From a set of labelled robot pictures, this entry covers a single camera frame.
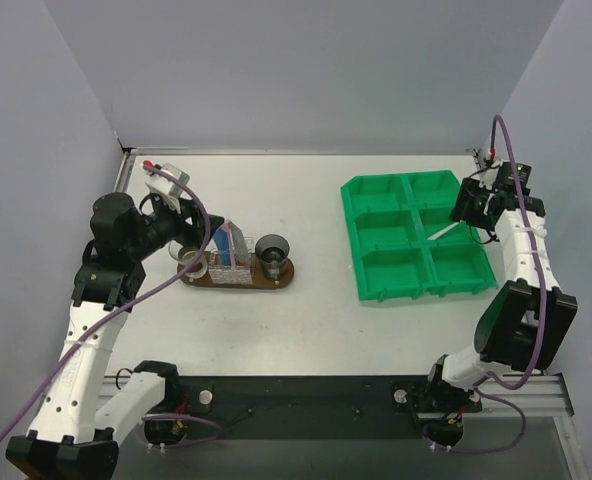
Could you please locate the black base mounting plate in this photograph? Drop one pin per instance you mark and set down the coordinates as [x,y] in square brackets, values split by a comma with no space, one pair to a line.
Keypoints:
[381,407]

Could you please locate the blue white toothpaste tube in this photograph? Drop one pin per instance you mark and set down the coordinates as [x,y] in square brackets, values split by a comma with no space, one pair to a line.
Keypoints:
[223,240]

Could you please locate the pink toothbrush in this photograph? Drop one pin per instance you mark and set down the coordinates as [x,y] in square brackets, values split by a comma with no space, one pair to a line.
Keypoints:
[232,235]

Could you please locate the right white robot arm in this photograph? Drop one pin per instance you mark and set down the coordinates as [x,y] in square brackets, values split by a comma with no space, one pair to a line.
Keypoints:
[523,327]

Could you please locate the black cylindrical cup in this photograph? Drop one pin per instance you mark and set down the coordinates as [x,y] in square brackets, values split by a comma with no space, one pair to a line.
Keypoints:
[272,251]

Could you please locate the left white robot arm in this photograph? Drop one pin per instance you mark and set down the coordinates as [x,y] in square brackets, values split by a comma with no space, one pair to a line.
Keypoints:
[71,437]

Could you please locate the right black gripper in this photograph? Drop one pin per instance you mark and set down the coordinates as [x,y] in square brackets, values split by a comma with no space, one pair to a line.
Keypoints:
[462,201]

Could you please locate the clear acrylic organizer box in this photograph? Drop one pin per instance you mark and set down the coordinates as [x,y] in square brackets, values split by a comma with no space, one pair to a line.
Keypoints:
[222,275]

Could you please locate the clear plastic cup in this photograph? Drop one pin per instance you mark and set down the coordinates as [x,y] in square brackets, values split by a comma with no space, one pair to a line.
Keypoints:
[185,256]

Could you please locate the green plastic divided bin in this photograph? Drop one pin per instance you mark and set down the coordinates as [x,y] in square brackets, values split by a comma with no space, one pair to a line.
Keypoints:
[389,218]

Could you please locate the brown oval wooden tray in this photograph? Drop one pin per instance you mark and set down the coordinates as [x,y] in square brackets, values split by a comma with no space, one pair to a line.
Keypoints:
[260,281]

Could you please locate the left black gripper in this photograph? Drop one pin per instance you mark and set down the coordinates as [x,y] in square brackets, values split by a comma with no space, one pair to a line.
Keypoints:
[196,226]

